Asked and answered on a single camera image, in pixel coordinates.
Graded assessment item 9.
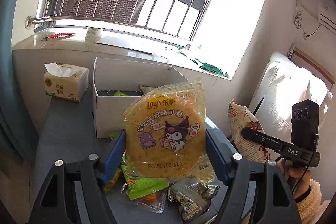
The green cloth on windowsill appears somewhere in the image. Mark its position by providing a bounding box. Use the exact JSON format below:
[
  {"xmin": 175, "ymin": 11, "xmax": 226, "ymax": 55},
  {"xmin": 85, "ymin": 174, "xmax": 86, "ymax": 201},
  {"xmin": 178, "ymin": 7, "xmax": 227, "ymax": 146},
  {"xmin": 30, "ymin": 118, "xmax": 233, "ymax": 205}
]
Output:
[{"xmin": 178, "ymin": 45, "xmax": 230, "ymax": 80}]

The blue curtain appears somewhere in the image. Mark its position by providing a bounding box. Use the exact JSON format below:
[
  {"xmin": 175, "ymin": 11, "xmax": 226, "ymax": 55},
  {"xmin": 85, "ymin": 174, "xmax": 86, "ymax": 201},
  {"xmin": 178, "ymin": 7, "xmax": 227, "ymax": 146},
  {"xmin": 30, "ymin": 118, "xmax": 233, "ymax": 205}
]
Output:
[{"xmin": 1, "ymin": 0, "xmax": 39, "ymax": 162}]

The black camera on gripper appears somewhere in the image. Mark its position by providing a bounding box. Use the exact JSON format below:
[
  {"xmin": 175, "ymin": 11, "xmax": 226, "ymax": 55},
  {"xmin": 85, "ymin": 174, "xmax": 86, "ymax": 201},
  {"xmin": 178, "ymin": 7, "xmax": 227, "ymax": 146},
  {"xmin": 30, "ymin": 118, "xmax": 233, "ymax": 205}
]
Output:
[{"xmin": 290, "ymin": 99, "xmax": 319, "ymax": 151}]

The olive green wrapped snack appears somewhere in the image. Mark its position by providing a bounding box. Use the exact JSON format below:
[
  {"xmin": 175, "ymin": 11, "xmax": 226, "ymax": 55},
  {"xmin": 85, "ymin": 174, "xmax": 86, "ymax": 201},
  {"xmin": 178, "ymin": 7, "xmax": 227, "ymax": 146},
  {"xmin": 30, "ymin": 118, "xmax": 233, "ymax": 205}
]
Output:
[{"xmin": 104, "ymin": 167, "xmax": 122, "ymax": 192}]

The green seaweed snack bag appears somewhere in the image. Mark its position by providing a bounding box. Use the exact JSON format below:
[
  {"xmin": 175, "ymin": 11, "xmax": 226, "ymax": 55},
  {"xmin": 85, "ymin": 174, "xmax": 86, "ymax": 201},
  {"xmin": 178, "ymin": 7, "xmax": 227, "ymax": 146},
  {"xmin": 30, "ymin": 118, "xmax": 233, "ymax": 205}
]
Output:
[{"xmin": 120, "ymin": 161, "xmax": 169, "ymax": 201}]

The large white orange snack bag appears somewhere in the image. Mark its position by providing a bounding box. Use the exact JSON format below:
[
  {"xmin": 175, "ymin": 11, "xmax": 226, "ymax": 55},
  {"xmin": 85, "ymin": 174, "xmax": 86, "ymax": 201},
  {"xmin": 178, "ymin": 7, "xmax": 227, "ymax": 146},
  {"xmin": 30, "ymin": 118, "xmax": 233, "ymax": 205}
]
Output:
[{"xmin": 228, "ymin": 100, "xmax": 270, "ymax": 162}]

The yellow green chips bag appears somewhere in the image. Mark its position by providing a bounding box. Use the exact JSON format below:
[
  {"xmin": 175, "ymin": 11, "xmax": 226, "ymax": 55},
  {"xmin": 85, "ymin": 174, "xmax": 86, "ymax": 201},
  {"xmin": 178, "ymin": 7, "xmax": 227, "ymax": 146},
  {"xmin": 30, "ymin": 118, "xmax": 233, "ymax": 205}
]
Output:
[{"xmin": 112, "ymin": 84, "xmax": 155, "ymax": 97}]

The fluffy cream sleeve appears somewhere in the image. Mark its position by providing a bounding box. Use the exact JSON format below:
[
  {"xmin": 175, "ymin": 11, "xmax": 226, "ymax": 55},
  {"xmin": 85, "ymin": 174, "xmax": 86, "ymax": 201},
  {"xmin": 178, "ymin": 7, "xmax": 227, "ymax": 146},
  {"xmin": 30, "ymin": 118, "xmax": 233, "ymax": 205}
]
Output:
[{"xmin": 297, "ymin": 179, "xmax": 329, "ymax": 223}]

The person's right hand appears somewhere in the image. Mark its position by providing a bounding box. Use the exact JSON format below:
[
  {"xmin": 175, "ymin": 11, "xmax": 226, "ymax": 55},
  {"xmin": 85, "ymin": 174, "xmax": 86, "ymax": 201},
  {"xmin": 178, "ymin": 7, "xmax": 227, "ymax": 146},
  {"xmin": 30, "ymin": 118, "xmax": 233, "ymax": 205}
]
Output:
[{"xmin": 277, "ymin": 159, "xmax": 311, "ymax": 202}]

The white cardboard box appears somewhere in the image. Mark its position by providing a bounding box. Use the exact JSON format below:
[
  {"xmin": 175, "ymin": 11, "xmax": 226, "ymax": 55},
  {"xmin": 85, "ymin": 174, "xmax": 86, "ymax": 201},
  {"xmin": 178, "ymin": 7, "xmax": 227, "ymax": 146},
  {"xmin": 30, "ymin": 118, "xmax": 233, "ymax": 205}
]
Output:
[{"xmin": 93, "ymin": 57, "xmax": 187, "ymax": 139}]

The grey yellow snack bag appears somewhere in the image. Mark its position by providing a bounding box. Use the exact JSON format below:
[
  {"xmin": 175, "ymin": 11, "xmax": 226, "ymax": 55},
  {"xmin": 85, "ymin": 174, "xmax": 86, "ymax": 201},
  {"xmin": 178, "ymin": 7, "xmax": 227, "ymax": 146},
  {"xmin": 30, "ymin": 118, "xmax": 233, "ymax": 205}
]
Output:
[{"xmin": 168, "ymin": 181, "xmax": 221, "ymax": 223}]

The yellow Lay's chips bag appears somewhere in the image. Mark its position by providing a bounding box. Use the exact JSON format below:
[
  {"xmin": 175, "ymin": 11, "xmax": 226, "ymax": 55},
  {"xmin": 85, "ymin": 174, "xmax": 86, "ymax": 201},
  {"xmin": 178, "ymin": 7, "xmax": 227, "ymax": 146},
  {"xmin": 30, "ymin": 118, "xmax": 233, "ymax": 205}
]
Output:
[{"xmin": 123, "ymin": 79, "xmax": 215, "ymax": 184}]

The tissue paper pack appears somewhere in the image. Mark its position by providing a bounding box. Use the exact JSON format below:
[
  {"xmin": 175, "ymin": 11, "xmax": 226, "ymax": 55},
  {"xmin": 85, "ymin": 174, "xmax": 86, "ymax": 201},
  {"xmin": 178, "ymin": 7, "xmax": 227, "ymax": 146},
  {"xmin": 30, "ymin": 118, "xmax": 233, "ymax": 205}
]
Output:
[{"xmin": 43, "ymin": 63, "xmax": 89, "ymax": 102}]

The orange Indian flatbread pack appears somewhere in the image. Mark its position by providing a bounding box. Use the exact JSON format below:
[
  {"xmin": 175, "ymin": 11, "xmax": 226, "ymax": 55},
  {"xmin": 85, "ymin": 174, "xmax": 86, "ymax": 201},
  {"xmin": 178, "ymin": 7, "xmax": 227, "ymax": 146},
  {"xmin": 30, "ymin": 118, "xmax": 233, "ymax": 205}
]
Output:
[{"xmin": 135, "ymin": 189, "xmax": 167, "ymax": 214}]

